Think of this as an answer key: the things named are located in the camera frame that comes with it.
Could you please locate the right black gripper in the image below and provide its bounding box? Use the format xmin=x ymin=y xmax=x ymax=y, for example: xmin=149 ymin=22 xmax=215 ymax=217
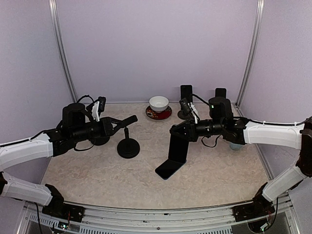
xmin=170 ymin=117 xmax=225 ymax=141

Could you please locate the small round-base phone stand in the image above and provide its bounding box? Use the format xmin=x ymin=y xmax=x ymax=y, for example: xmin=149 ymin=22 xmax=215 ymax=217
xmin=177 ymin=110 xmax=191 ymax=120

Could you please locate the black phone white edge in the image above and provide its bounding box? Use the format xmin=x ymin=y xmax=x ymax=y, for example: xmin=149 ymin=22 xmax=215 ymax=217
xmin=168 ymin=135 xmax=189 ymax=163

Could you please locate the tall black phone stand front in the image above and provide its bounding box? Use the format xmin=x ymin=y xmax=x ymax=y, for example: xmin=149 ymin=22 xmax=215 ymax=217
xmin=117 ymin=115 xmax=140 ymax=159

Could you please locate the tall black phone stand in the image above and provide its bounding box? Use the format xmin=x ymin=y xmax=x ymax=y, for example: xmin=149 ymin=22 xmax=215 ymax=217
xmin=117 ymin=115 xmax=140 ymax=159
xmin=90 ymin=136 xmax=110 ymax=146

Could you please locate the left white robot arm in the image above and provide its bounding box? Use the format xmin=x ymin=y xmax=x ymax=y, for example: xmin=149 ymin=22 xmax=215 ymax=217
xmin=0 ymin=103 xmax=137 ymax=217

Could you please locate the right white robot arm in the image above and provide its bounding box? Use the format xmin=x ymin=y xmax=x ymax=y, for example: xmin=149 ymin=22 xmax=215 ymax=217
xmin=170 ymin=97 xmax=312 ymax=216

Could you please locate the tall black phone stand rear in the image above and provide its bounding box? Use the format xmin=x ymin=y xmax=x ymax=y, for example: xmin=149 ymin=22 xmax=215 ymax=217
xmin=90 ymin=136 xmax=110 ymax=146

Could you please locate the black phone blue edge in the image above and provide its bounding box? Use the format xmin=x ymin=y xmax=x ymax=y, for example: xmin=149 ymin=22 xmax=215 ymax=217
xmin=155 ymin=159 xmax=185 ymax=180

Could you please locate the red patterned saucer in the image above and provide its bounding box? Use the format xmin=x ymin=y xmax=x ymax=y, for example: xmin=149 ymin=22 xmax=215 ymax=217
xmin=145 ymin=106 xmax=172 ymax=120

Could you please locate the white ceramic bowl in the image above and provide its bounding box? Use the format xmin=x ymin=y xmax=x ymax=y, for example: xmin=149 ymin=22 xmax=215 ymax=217
xmin=149 ymin=96 xmax=169 ymax=112

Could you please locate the light blue mug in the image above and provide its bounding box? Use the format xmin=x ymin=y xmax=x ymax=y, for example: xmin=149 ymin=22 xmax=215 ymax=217
xmin=230 ymin=143 xmax=243 ymax=151

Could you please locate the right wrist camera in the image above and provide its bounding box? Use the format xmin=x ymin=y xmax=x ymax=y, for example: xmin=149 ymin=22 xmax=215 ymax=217
xmin=179 ymin=98 xmax=200 ymax=124

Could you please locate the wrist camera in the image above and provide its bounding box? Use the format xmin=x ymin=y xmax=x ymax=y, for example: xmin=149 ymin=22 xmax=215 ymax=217
xmin=91 ymin=97 xmax=106 ymax=122
xmin=179 ymin=98 xmax=200 ymax=124

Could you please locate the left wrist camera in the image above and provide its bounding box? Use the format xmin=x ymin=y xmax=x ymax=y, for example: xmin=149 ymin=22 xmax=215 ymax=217
xmin=91 ymin=97 xmax=106 ymax=122

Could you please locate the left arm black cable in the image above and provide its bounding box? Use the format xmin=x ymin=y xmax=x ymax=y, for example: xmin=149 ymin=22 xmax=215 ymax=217
xmin=73 ymin=95 xmax=98 ymax=152

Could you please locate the aluminium front rail frame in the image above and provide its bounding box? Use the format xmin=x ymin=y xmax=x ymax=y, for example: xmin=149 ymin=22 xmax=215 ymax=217
xmin=18 ymin=192 xmax=300 ymax=234

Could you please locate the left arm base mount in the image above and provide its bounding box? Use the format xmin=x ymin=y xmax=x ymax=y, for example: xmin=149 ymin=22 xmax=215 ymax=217
xmin=42 ymin=203 xmax=85 ymax=223

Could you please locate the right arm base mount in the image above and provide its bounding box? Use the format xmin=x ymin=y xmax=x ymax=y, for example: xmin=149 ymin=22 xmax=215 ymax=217
xmin=232 ymin=200 xmax=275 ymax=222

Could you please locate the left aluminium corner post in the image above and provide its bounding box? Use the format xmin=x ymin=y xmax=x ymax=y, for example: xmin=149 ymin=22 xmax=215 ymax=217
xmin=48 ymin=0 xmax=78 ymax=102

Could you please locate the aluminium corner post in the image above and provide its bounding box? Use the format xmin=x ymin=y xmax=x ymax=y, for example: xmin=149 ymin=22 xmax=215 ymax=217
xmin=235 ymin=0 xmax=265 ymax=108
xmin=48 ymin=0 xmax=78 ymax=102

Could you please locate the right aluminium corner post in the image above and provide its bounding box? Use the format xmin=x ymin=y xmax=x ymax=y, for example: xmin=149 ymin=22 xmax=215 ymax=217
xmin=235 ymin=0 xmax=265 ymax=108

